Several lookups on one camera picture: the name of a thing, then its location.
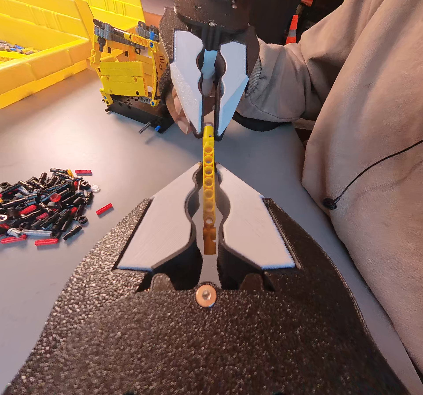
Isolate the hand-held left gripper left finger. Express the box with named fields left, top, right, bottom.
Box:
left=116, top=162, right=204, bottom=273

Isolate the person's beige sweatshirt torso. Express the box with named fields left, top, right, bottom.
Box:
left=299, top=0, right=423, bottom=374

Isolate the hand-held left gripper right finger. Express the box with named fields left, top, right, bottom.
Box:
left=215, top=162, right=296, bottom=271

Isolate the yellow perforated beam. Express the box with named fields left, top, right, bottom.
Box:
left=202, top=124, right=217, bottom=255

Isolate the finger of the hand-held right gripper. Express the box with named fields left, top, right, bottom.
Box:
left=169, top=30, right=205, bottom=138
left=214, top=40, right=250, bottom=139

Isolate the yellow toy robot model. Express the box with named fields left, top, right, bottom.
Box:
left=89, top=18, right=176, bottom=135

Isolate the pile of small connector pins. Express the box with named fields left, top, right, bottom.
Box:
left=0, top=168, right=95, bottom=247

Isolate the heap of grey blue pieces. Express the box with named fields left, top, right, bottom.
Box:
left=0, top=40, right=42, bottom=61

